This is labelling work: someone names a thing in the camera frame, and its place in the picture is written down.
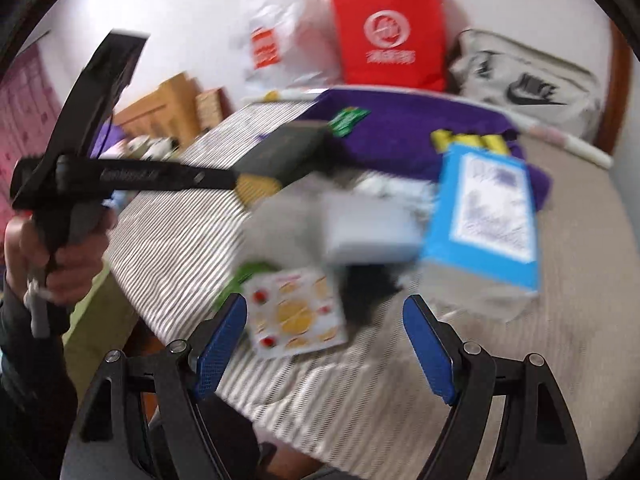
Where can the grey sock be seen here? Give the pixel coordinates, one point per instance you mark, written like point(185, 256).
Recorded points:
point(285, 225)

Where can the brown wooden door frame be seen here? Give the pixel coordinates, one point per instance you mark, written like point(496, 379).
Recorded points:
point(617, 90)

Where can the green packet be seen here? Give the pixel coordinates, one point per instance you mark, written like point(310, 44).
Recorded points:
point(349, 121)

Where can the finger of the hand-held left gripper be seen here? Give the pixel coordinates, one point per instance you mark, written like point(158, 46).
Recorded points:
point(165, 177)

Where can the white sponge block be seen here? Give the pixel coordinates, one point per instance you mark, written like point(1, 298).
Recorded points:
point(370, 230)

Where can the pink printed sheet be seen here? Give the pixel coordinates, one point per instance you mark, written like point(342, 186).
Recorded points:
point(25, 110)

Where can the person's left forearm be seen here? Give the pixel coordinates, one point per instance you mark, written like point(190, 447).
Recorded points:
point(30, 385)

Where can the grey waist bag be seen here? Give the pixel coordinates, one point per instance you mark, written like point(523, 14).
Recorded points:
point(500, 67)

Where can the green bed sheet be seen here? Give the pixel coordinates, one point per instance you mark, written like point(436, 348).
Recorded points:
point(95, 320)

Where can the burger print packet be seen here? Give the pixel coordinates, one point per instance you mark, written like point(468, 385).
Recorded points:
point(295, 315)

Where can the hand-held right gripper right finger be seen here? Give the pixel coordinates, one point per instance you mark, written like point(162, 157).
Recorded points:
point(430, 350)

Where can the blue box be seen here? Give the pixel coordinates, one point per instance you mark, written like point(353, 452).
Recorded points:
point(435, 240)

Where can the dark yellow scouring sponge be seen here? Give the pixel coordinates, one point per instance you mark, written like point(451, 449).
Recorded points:
point(285, 152)

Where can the white plastic shopping bag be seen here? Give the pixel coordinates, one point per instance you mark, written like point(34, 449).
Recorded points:
point(290, 15)

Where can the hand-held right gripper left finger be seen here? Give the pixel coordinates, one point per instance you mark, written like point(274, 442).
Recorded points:
point(220, 350)

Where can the red paper bag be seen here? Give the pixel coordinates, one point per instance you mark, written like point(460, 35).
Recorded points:
point(360, 45)

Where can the person's left hand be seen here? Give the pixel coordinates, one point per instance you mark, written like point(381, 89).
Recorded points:
point(75, 270)

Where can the wooden nightstand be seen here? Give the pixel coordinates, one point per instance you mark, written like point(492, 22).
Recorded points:
point(160, 105)

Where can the yellow small pouch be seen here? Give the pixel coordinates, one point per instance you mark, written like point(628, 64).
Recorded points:
point(470, 142)

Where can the green cloth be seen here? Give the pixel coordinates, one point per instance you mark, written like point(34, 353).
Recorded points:
point(250, 272)

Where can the striped mattress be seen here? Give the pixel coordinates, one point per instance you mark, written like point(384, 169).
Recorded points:
point(175, 240)

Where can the purple towel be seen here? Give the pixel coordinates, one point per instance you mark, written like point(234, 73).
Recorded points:
point(400, 130)

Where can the black cloth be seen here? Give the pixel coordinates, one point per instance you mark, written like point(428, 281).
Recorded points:
point(367, 290)

